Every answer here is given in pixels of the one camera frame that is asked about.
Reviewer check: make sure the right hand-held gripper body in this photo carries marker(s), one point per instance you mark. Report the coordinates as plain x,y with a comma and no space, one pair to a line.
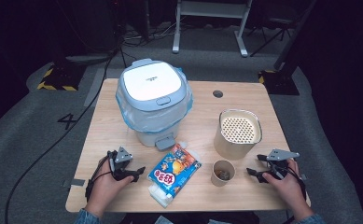
282,155

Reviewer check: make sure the beige bin with strainer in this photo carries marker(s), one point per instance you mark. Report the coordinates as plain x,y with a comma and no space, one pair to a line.
232,146

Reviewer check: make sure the blue snack packet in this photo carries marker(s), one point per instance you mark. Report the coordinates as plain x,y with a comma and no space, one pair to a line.
174,171

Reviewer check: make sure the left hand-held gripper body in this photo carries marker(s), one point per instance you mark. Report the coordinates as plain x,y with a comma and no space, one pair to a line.
120,157

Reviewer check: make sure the blue trash bag liner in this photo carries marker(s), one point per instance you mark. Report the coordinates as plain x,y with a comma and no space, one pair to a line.
145,119

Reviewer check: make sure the white desk frame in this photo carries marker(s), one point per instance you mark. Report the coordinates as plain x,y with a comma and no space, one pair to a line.
212,9

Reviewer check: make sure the person's lap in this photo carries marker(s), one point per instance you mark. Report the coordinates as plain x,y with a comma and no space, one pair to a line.
194,218

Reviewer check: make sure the beige paper cup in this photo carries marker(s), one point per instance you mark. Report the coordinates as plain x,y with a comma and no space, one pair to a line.
216,180

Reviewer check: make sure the dark wet food scraps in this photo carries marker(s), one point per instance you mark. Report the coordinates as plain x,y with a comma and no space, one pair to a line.
223,174

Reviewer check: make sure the white pedal trash can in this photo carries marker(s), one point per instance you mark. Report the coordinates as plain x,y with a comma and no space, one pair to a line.
151,82

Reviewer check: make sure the black tripod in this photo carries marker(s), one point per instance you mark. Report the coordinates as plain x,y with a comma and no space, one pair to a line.
272,34

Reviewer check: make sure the person's right hand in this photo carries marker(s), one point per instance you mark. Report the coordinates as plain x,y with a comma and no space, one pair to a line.
289,191

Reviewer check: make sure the grey tape strip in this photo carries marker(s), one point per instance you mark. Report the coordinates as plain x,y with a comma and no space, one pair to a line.
75,182

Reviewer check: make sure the person's left hand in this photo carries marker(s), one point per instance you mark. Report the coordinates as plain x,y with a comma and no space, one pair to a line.
106,189

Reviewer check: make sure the black stand base striped tape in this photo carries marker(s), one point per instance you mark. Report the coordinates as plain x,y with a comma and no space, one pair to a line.
61,79

